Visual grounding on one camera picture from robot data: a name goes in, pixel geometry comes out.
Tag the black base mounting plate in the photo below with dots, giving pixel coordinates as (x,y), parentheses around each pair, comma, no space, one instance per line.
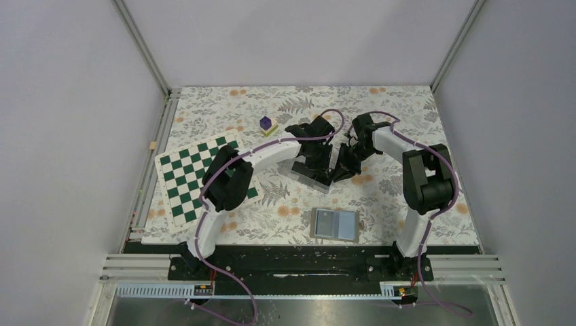
(293,269)

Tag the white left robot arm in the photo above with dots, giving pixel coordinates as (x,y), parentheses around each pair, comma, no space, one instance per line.
(227,181)

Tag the grey slotted cable duct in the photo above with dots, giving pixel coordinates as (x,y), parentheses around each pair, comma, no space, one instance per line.
(202,292)

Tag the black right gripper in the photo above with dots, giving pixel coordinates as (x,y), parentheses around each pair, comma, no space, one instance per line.
(349,170)

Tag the green white chessboard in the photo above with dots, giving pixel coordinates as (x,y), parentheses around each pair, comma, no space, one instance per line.
(180,172)

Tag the grey card holder wallet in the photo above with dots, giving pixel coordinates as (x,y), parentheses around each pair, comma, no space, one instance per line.
(349,227)

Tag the clear acrylic card tray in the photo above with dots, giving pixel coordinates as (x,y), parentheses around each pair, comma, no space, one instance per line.
(297,170)

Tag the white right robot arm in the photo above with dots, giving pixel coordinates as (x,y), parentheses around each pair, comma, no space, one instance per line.
(429,184)

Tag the purple yellow cube stack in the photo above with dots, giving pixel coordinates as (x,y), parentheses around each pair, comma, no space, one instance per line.
(267,125)

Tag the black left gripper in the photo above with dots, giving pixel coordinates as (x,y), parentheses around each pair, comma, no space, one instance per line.
(322,165)

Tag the floral table cloth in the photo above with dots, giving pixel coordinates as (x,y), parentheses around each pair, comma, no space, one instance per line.
(283,215)

